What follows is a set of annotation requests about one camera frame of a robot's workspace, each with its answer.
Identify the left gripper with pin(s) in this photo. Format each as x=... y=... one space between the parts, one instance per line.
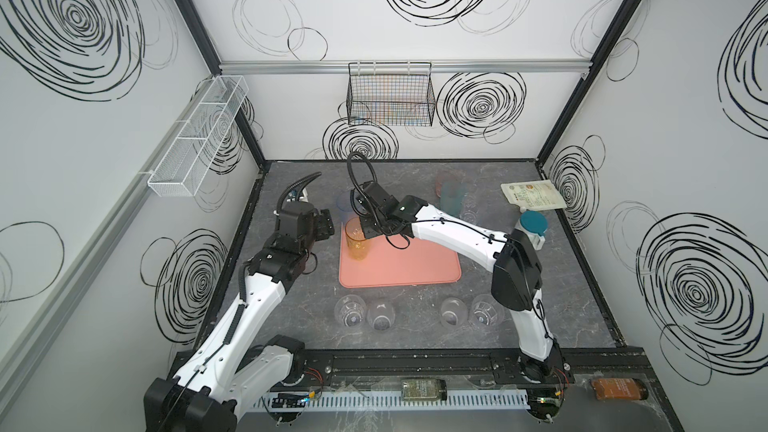
x=323 y=224

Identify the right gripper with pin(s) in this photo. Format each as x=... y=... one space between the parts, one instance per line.
x=369 y=212

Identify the yellow plastic cup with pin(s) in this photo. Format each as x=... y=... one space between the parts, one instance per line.
x=358 y=246

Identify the pink plastic tray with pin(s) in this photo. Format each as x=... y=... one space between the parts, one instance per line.
x=391 y=264

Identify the teal plastic cup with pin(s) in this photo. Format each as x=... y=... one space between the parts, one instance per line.
x=452 y=198

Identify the clear cup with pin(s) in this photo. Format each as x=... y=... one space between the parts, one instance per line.
x=453 y=313
x=350 y=311
x=381 y=315
x=485 y=312

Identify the blue plastic cup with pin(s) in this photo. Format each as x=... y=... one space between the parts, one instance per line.
x=345 y=207

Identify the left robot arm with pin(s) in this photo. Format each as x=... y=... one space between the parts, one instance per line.
x=215 y=388

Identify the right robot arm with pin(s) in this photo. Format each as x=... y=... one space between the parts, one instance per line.
x=510 y=257

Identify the pink tinted glass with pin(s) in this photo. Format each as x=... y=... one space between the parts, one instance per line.
x=444 y=178

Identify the clear glass right front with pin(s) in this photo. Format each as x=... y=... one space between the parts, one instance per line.
x=470 y=209

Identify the clear glass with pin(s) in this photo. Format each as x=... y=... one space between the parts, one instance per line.
x=473 y=185
x=470 y=209

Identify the clear glass right back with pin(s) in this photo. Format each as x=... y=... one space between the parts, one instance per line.
x=473 y=185

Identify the white jar teal lid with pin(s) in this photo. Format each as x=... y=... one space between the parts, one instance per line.
x=535 y=225

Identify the green bottle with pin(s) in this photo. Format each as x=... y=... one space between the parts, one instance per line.
x=423 y=389

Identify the orange bottle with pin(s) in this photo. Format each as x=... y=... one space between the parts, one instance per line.
x=619 y=388

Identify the black wire basket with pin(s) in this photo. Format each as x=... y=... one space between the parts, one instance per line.
x=390 y=93

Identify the white mesh wall shelf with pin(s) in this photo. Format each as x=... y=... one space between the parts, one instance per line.
x=189 y=158

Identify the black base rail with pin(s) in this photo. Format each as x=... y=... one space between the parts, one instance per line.
x=504 y=366

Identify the white slotted cable duct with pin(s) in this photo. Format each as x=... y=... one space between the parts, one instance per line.
x=355 y=401

